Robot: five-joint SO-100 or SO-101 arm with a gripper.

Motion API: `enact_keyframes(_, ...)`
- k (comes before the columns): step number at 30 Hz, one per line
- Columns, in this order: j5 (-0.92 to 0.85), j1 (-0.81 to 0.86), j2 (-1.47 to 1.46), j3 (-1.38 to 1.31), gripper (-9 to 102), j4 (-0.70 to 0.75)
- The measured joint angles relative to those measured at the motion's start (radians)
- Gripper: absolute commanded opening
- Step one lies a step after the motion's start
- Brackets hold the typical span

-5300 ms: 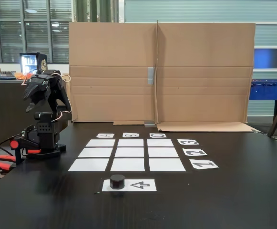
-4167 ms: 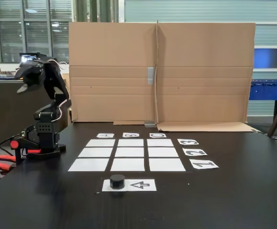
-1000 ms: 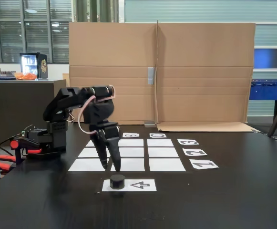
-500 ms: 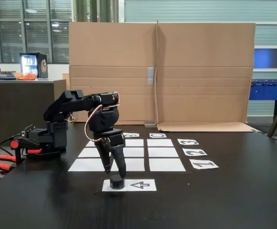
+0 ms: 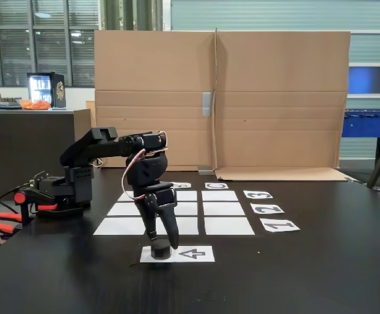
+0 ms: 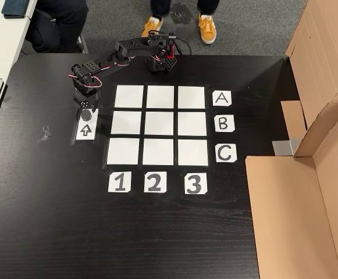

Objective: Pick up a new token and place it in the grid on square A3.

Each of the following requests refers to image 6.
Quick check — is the person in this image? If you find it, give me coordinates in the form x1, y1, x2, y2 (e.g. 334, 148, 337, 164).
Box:
141, 0, 220, 45
26, 0, 88, 55

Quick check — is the metal chair leg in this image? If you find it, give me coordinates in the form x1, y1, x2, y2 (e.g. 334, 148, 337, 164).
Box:
77, 31, 90, 55

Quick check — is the paper label number 3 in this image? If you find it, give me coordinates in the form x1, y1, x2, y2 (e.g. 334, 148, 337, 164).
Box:
184, 173, 208, 195

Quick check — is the white arrow paper sheet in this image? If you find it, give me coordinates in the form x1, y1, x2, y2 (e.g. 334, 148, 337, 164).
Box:
75, 108, 99, 141

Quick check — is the black power cable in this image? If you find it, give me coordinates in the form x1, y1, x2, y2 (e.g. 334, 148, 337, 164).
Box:
174, 37, 193, 56

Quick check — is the crumpled clear tape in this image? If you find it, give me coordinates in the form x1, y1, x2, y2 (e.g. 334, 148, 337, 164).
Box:
36, 126, 52, 143

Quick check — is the paper label letter A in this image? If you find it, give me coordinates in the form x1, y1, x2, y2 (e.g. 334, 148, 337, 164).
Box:
212, 90, 232, 107

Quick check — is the paper label number 2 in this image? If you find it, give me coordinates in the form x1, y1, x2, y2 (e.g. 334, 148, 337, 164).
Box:
144, 171, 168, 193

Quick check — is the paper label letter C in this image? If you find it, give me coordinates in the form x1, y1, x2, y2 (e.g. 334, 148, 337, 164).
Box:
215, 144, 238, 163

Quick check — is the paper label letter B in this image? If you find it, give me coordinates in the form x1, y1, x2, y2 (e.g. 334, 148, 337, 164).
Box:
214, 115, 235, 133

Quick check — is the dark blue notebook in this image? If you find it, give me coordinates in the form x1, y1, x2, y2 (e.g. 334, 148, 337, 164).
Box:
1, 0, 38, 20

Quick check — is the red black bar clamp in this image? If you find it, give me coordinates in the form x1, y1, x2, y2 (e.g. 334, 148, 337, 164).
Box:
164, 32, 177, 58

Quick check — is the grey tape strip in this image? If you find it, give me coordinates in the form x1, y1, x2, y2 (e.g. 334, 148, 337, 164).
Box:
272, 138, 302, 157

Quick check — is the white desk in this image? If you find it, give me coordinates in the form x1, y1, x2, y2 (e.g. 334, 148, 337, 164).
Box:
0, 0, 38, 81

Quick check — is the white paper grid square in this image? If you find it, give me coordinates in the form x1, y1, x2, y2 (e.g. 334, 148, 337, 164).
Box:
146, 85, 175, 109
111, 110, 142, 135
177, 112, 208, 137
177, 86, 206, 109
142, 138, 175, 166
144, 111, 175, 136
115, 85, 144, 108
177, 139, 209, 167
106, 138, 140, 166

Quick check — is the paper label number 1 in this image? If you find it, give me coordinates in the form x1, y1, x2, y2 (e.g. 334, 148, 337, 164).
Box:
108, 171, 132, 193

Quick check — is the brown cardboard panel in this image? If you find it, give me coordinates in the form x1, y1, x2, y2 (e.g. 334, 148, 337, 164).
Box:
245, 95, 338, 279
280, 0, 338, 158

